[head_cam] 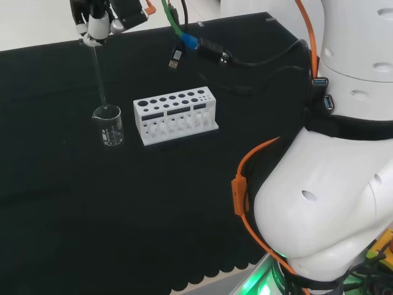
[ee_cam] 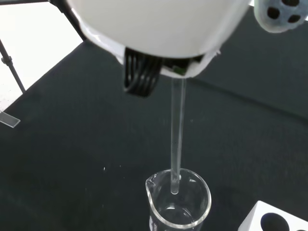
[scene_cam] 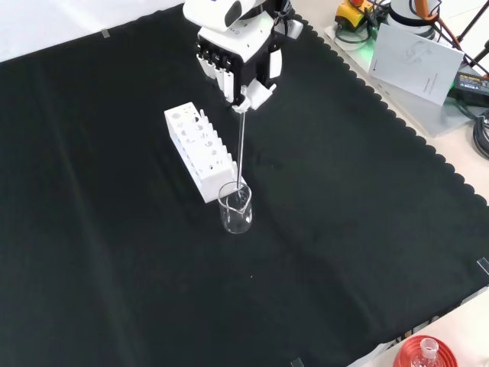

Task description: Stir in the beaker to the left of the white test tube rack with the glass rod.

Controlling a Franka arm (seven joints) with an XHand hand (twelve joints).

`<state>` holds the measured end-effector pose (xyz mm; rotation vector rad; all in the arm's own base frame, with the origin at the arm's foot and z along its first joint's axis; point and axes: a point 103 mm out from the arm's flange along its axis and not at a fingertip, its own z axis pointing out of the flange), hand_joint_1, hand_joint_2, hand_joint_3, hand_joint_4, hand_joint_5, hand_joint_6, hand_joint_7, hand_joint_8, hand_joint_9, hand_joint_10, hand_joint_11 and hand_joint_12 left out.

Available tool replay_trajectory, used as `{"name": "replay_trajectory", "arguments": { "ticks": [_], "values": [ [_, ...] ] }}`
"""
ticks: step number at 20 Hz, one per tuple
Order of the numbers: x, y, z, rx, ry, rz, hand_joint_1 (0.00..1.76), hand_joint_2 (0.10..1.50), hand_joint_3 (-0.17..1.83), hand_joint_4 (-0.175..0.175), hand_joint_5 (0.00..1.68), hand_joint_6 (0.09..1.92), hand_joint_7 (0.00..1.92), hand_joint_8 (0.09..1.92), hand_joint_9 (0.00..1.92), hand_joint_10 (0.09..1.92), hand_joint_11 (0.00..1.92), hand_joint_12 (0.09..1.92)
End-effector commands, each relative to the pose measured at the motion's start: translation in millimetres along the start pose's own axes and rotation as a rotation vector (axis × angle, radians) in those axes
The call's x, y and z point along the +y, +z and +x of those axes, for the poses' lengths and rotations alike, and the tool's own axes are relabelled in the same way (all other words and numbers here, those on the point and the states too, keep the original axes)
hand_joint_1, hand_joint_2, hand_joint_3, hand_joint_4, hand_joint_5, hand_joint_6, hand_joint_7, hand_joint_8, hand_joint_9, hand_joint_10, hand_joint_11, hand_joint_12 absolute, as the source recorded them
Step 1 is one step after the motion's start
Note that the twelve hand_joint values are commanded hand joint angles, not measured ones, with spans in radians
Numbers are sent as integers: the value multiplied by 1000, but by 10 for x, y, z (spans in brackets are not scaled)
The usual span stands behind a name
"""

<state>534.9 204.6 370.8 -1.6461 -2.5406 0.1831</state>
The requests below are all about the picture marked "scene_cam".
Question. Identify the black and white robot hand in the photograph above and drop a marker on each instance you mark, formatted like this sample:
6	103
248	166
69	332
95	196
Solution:
248	49

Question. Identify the glass rod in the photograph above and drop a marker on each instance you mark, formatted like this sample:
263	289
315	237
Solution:
241	149

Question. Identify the white test tube rack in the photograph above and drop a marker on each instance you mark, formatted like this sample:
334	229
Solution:
198	153

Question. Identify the clear glass beaker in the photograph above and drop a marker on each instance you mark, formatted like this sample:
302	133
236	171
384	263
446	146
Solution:
236	214

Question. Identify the yellow stop button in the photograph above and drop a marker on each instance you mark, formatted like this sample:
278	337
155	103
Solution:
353	13

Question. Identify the clear tape piece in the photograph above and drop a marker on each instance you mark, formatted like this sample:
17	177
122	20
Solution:
483	265
104	33
296	362

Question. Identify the pale printed board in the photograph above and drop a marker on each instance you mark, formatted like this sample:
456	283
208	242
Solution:
416	61

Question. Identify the black tripod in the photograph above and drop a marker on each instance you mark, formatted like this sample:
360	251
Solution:
471	57

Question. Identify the black bench cloth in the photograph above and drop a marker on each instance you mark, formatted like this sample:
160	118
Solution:
114	229

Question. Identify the black power adapter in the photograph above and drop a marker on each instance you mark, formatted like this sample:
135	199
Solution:
471	84

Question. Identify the round-bottom glass flask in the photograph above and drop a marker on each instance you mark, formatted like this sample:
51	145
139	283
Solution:
428	348

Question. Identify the grey base plate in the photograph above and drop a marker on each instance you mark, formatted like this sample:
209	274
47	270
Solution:
431	118

